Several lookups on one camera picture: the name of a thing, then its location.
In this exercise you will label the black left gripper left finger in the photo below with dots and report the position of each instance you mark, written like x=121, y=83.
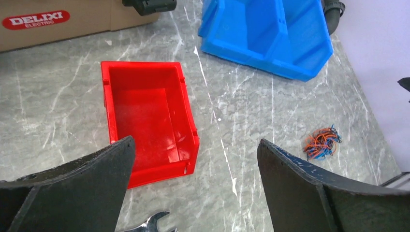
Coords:
x=83, y=195

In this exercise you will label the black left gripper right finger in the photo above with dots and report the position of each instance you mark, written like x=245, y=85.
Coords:
x=303, y=197

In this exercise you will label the silver open-end wrench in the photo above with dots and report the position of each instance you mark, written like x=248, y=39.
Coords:
x=151, y=223

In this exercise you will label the red plastic bin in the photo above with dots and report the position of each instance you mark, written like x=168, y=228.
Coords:
x=149, y=102

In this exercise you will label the tan plastic toolbox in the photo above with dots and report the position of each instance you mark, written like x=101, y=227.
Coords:
x=25, y=23

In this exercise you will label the blue plastic divided bin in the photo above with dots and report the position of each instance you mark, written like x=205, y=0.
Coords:
x=288, y=38

